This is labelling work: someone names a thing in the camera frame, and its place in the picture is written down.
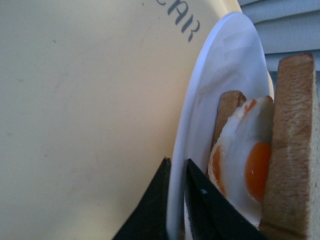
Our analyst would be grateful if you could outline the grey pleated curtain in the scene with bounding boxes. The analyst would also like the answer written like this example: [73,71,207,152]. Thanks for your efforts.
[237,0,320,102]

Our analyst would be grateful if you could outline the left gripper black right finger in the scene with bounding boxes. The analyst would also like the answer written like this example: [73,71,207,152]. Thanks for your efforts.
[184,159,266,240]

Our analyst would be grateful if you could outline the bread slice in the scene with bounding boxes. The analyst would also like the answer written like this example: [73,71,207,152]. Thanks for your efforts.
[205,90,247,179]
[259,53,320,240]

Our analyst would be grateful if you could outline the fried egg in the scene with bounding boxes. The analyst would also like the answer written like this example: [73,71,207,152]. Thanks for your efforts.
[207,95,275,227]

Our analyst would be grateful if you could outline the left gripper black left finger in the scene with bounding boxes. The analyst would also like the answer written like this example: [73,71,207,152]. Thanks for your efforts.
[113,157,171,240]

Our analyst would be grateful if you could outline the white round plate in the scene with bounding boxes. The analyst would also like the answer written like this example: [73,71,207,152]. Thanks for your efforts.
[166,12,274,240]

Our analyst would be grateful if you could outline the yellow bear tray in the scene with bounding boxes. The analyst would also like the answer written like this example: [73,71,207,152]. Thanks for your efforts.
[0,0,242,240]

